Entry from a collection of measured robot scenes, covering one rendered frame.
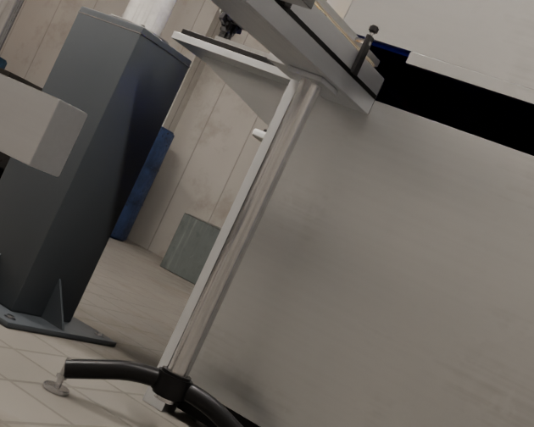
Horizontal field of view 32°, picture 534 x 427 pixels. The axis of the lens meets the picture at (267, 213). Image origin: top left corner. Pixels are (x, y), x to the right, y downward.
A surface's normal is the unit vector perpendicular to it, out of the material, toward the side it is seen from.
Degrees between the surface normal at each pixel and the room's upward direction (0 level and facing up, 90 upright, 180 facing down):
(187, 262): 90
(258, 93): 90
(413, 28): 90
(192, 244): 90
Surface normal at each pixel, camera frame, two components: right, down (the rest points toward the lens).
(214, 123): -0.46, -0.23
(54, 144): 0.80, 0.36
